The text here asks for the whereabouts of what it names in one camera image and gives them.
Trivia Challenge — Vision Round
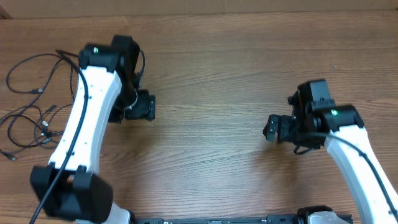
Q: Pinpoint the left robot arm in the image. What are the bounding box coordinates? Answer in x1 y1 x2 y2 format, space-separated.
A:
30 35 155 223

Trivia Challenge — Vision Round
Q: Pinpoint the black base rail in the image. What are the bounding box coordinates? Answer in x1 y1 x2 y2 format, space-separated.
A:
133 213 354 224

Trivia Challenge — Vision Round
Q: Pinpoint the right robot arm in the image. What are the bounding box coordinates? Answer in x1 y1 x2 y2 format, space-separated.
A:
263 80 397 223

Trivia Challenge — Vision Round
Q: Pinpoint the black usb cable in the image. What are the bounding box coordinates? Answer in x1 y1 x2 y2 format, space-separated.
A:
0 101 75 162
6 53 78 125

